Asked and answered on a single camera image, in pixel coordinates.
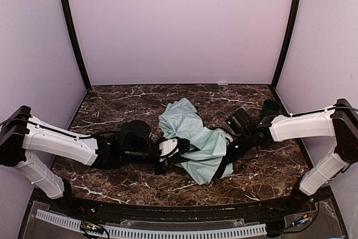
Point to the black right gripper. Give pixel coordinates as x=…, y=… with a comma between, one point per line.
x=232, y=151

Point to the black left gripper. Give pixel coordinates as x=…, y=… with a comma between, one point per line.
x=158, y=158

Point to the black and mint umbrella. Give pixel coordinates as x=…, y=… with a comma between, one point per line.
x=180, y=119

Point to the dark green mug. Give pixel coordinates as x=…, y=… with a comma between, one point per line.
x=270, y=107

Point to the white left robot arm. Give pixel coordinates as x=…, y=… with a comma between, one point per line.
x=23, y=134

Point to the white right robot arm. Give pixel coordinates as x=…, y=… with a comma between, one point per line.
x=338, y=121

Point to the black front table rail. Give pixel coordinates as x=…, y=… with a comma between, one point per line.
x=107, y=209

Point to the grey slotted cable duct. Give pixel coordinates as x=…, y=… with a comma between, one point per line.
x=138, y=229

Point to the black right corner post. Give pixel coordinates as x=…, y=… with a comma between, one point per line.
x=285, y=44

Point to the black corner post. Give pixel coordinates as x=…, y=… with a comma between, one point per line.
x=75, y=44
x=285, y=44

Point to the black left corner post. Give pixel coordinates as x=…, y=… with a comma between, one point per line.
x=75, y=44

